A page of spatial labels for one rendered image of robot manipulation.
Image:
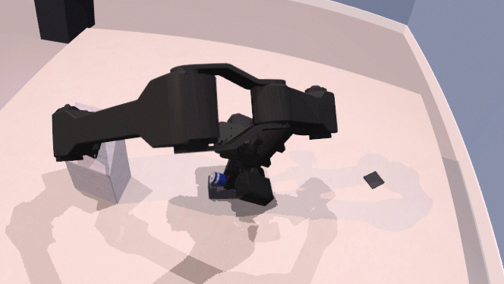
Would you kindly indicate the blue cylindrical battery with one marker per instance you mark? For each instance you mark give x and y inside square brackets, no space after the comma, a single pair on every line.
[218,178]

